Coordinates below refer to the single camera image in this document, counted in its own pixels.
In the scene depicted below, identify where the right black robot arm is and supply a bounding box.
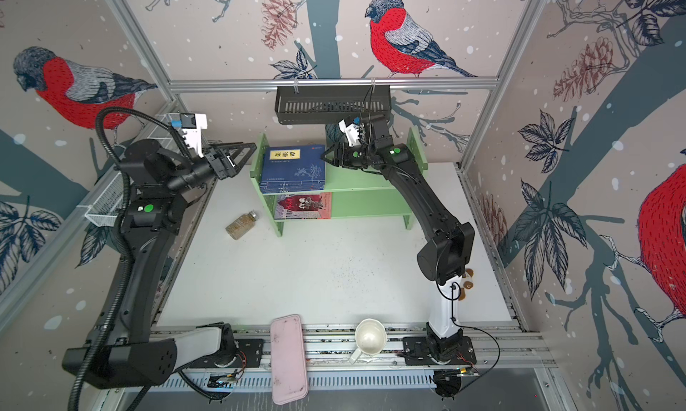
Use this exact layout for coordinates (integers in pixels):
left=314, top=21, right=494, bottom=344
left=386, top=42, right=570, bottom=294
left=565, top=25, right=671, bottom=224
left=322, top=115, right=475, bottom=364

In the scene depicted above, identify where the blue book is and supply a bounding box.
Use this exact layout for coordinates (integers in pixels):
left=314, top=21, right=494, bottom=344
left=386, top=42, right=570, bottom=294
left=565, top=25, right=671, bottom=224
left=259, top=145, right=325, bottom=194

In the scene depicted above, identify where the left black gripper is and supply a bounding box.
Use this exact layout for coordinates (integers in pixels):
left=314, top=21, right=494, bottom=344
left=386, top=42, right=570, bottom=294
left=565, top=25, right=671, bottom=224
left=166, top=141, right=257, bottom=198

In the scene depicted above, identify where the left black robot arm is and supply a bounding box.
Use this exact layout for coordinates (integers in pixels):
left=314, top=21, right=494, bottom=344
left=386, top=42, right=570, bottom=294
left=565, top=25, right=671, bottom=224
left=62, top=107, right=257, bottom=410

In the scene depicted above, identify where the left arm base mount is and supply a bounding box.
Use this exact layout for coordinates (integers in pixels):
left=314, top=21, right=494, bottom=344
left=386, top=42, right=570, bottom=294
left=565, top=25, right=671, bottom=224
left=189, top=339, right=264, bottom=369

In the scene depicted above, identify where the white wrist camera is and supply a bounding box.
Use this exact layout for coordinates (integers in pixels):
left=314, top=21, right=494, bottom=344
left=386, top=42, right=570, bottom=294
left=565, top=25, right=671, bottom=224
left=339, top=118, right=364, bottom=148
left=170, top=113, right=208, bottom=157

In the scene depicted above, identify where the white ceramic mug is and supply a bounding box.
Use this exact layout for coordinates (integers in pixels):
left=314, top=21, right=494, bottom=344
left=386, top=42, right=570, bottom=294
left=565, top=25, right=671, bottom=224
left=348, top=318, right=388, bottom=365

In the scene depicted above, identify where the brown bear plush keychain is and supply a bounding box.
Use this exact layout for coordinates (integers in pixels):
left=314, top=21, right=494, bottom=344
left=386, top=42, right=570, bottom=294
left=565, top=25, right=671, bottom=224
left=462, top=268, right=474, bottom=291

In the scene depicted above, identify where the green wooden two-tier shelf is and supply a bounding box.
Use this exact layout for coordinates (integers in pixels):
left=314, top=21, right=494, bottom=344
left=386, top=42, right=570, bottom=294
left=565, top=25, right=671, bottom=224
left=249, top=128, right=428, bottom=237

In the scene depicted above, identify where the red pink Hamlet book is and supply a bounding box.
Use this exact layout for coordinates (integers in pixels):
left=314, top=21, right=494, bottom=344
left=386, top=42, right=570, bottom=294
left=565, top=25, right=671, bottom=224
left=273, top=193, right=332, bottom=220

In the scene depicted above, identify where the dark grey hanging basket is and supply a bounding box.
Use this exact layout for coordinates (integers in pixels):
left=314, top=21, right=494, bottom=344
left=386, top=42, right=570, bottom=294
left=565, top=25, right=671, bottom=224
left=274, top=85, right=391, bottom=125

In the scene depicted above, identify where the pink pencil case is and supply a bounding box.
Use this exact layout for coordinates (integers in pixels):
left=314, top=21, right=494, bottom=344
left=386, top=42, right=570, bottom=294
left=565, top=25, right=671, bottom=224
left=270, top=315, right=309, bottom=406

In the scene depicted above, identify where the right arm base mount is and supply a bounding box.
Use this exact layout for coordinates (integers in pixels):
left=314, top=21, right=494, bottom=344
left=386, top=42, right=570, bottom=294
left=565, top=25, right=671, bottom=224
left=397, top=334, right=477, bottom=366

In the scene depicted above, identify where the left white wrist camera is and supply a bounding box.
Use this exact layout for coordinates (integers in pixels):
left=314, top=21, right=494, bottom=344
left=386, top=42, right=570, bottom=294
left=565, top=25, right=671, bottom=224
left=170, top=113, right=208, bottom=157

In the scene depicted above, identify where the glass spice jar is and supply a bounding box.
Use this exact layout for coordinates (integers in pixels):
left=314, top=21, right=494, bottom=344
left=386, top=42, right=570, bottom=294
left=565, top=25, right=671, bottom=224
left=225, top=211, right=259, bottom=241

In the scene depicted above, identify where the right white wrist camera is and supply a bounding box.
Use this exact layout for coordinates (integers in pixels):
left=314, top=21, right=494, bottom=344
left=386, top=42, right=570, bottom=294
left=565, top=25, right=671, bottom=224
left=339, top=118, right=364, bottom=148

